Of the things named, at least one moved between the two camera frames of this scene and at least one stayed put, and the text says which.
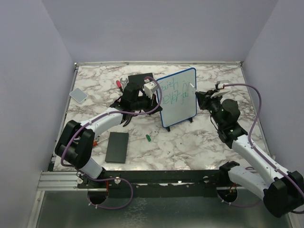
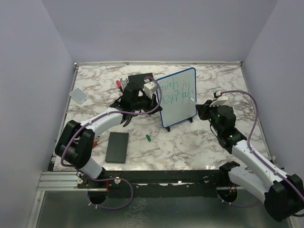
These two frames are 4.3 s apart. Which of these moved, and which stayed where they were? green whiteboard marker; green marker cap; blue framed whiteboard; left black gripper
Moved: green whiteboard marker
Stayed: left black gripper; blue framed whiteboard; green marker cap
